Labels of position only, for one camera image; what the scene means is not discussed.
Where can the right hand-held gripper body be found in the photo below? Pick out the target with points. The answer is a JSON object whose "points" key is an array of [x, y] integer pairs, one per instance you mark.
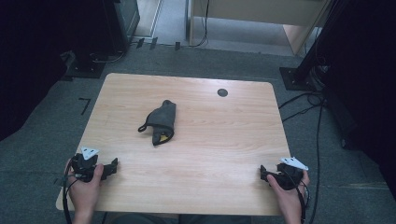
{"points": [[289, 179]]}

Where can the person's left hand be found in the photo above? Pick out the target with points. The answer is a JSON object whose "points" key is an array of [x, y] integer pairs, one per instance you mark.
{"points": [[84, 194]]}

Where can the black cabinet on base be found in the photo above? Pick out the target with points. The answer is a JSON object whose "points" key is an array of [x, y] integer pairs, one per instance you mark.
{"points": [[106, 34]]}

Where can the short black floor tape strip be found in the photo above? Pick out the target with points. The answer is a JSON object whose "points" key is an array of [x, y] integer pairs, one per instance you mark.
{"points": [[140, 43], [153, 43], [177, 46]]}

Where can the beige wooden cabinet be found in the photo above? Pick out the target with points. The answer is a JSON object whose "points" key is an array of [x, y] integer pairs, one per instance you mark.
{"points": [[249, 12]]}

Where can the person's legs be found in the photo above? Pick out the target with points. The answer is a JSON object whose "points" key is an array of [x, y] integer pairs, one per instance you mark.
{"points": [[180, 219]]}

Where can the black angled floor tape mark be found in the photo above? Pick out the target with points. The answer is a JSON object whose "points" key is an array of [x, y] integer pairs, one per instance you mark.
{"points": [[84, 104]]}

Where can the dark curtain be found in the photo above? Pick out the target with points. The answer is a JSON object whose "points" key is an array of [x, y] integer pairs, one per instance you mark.
{"points": [[28, 62], [367, 93]]}

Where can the person's right hand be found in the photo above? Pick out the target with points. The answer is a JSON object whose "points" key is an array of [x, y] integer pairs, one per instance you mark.
{"points": [[289, 200]]}

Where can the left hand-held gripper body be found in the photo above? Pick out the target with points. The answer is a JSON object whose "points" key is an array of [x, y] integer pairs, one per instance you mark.
{"points": [[83, 166]]}

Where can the black round table grommet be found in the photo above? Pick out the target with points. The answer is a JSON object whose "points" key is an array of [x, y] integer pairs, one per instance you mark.
{"points": [[222, 92]]}

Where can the black metal stand with base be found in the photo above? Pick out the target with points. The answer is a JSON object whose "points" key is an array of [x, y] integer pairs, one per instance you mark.
{"points": [[300, 73]]}

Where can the dark grey cloth bag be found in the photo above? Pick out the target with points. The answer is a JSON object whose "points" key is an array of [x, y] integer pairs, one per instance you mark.
{"points": [[163, 119]]}

